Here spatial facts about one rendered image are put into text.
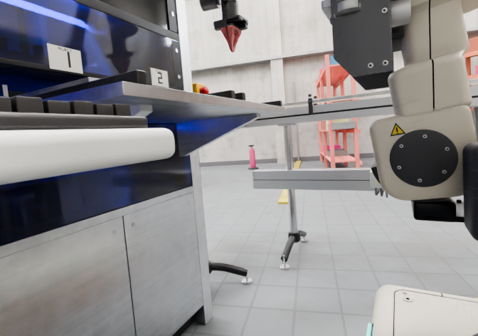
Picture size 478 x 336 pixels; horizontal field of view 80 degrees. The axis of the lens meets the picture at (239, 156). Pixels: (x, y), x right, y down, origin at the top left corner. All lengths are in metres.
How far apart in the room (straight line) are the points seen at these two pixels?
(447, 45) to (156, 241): 0.95
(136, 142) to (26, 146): 0.08
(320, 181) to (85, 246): 1.31
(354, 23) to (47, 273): 0.86
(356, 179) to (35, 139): 1.66
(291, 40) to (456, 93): 7.42
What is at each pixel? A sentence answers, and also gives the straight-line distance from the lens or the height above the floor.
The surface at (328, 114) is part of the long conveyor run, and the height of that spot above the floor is 0.87.
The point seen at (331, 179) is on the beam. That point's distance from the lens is 1.77.
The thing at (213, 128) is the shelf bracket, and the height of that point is 0.82.
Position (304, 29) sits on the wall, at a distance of 8.01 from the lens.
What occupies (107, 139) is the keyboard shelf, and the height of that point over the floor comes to 0.80.
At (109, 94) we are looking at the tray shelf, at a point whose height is 0.87.
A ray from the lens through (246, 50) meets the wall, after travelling 8.07.
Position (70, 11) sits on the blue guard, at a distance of 0.95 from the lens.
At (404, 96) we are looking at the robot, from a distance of 0.61.
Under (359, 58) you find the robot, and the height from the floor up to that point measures 0.92.
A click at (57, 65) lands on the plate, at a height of 1.00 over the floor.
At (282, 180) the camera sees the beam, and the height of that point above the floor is 0.49.
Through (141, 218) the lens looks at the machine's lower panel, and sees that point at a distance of 1.00.
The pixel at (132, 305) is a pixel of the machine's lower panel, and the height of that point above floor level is 0.29.
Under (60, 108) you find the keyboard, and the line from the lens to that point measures 0.25.
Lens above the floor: 0.79
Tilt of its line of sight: 4 degrees down
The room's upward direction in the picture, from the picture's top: 5 degrees counter-clockwise
